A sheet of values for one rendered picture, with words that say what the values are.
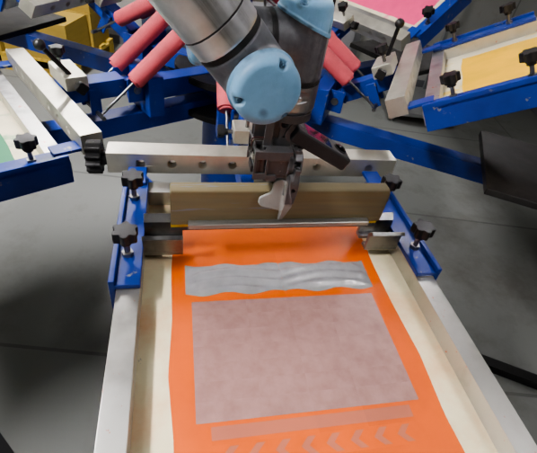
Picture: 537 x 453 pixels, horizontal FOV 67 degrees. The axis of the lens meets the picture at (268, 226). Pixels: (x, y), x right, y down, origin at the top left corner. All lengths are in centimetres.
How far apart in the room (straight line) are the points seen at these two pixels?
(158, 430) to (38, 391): 122
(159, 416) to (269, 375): 17
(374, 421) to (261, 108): 47
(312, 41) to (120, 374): 52
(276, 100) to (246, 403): 42
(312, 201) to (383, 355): 29
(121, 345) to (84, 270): 150
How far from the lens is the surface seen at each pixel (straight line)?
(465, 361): 76
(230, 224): 73
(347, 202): 78
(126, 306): 69
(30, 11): 157
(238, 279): 76
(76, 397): 177
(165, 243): 76
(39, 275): 217
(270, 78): 42
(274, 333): 71
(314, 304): 76
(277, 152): 65
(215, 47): 42
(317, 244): 87
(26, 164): 100
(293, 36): 58
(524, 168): 151
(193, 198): 70
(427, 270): 85
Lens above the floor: 153
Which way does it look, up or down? 41 degrees down
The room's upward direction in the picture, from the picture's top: 10 degrees clockwise
